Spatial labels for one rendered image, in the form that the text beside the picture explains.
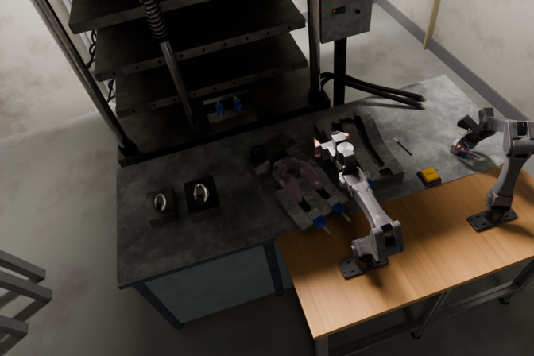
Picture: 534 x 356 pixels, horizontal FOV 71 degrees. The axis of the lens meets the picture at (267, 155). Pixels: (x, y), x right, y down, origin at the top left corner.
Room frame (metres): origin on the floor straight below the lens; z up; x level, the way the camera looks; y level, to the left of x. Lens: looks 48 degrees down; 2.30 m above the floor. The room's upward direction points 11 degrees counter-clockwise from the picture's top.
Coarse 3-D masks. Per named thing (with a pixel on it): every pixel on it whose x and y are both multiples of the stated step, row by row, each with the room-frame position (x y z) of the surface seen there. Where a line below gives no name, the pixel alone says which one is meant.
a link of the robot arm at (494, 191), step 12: (516, 144) 0.81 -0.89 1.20; (528, 144) 0.80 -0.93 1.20; (516, 156) 0.80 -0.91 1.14; (528, 156) 0.78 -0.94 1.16; (504, 168) 0.80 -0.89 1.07; (516, 168) 0.77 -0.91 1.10; (504, 180) 0.77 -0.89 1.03; (516, 180) 0.76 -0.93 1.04; (492, 192) 0.78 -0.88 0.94; (504, 192) 0.75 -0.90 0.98; (492, 204) 0.74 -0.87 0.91; (504, 204) 0.73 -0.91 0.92
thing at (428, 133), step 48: (432, 96) 1.55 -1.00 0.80; (240, 144) 1.46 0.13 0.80; (432, 144) 1.20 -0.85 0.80; (480, 144) 1.15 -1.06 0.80; (144, 192) 1.24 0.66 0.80; (240, 192) 1.12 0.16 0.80; (384, 192) 0.97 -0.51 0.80; (144, 240) 0.95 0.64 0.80; (192, 240) 0.91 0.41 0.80; (240, 240) 0.86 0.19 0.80
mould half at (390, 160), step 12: (324, 120) 1.46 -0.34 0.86; (336, 120) 1.44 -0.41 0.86; (372, 120) 1.32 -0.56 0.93; (324, 132) 1.30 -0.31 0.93; (348, 132) 1.28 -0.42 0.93; (372, 132) 1.26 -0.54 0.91; (360, 144) 1.21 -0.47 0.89; (372, 144) 1.20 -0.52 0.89; (384, 144) 1.19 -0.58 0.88; (360, 156) 1.14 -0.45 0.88; (384, 156) 1.12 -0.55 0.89; (336, 168) 1.15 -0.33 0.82; (372, 168) 1.05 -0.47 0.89; (384, 168) 1.04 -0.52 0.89; (396, 168) 1.03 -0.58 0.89; (372, 180) 0.98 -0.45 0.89; (384, 180) 0.99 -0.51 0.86; (396, 180) 1.00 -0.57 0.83
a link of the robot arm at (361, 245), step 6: (390, 234) 0.57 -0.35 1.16; (354, 240) 0.68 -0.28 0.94; (360, 240) 0.67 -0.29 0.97; (366, 240) 0.63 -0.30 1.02; (390, 240) 0.54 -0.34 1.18; (360, 246) 0.64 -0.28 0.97; (366, 246) 0.61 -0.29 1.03; (390, 246) 0.52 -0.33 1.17; (396, 246) 0.52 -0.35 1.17; (360, 252) 0.63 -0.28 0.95; (366, 252) 0.60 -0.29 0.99; (384, 252) 0.51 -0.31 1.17; (390, 252) 0.51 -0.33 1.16; (396, 252) 0.51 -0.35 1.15
